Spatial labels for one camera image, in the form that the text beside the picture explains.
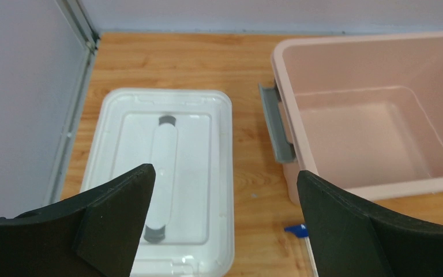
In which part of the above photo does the blue capped tube near lid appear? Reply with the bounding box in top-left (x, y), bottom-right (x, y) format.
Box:
top-left (284, 223), bottom-right (318, 276)

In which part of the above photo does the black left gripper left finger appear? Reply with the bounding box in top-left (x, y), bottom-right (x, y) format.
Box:
top-left (0, 164), bottom-right (156, 276)

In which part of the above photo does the pink plastic storage bin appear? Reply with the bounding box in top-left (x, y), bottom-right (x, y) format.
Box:
top-left (260, 31), bottom-right (443, 204)

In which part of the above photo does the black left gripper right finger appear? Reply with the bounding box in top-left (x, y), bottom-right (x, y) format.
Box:
top-left (296, 170), bottom-right (443, 276)

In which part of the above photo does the aluminium frame post left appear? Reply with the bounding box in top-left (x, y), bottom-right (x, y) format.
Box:
top-left (42, 1), bottom-right (99, 206)

